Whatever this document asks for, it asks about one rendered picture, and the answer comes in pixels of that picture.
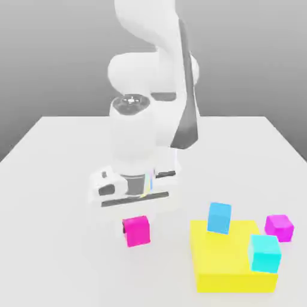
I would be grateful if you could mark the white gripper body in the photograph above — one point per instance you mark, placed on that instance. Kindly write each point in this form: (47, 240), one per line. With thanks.
(134, 208)

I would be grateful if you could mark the small magenta cube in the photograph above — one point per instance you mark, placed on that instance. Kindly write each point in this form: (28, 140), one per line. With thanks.
(137, 231)

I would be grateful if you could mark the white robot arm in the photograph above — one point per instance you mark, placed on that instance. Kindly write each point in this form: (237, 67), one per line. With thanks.
(134, 134)

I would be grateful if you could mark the small blue cube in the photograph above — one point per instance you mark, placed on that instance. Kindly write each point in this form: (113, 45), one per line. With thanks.
(219, 218)

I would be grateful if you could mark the small cyan cube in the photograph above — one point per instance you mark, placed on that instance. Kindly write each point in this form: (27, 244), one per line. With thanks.
(265, 254)

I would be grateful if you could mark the small purple cube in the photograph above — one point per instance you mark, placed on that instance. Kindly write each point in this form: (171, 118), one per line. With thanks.
(280, 227)

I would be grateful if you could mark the large yellow box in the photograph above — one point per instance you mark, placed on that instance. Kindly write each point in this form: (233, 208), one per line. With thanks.
(225, 259)

